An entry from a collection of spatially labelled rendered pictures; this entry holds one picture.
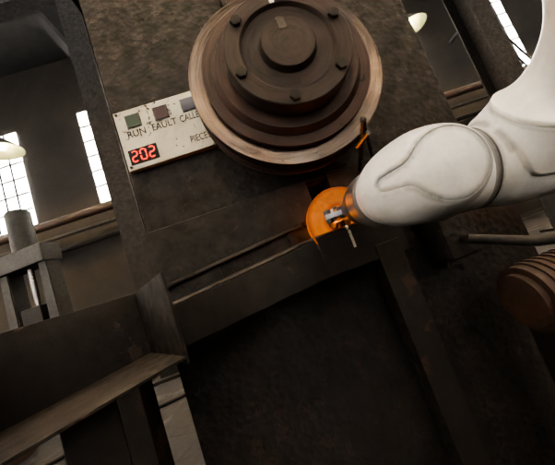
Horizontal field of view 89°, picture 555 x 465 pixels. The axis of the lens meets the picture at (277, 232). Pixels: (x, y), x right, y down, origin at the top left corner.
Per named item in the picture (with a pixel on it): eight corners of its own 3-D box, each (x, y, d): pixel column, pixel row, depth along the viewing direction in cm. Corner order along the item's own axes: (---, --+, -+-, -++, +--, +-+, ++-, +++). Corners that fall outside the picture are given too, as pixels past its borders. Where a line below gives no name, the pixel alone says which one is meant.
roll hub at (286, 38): (248, 132, 62) (209, 25, 66) (365, 95, 64) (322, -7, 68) (246, 119, 57) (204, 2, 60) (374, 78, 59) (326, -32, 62)
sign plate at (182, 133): (133, 174, 80) (115, 117, 82) (220, 146, 82) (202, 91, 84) (128, 171, 78) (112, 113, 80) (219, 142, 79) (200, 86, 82)
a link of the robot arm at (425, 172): (360, 237, 40) (446, 217, 41) (420, 230, 25) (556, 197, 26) (342, 164, 41) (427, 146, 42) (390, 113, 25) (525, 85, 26)
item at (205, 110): (227, 198, 71) (173, 38, 77) (400, 140, 74) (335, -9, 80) (223, 191, 64) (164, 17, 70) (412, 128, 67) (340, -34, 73)
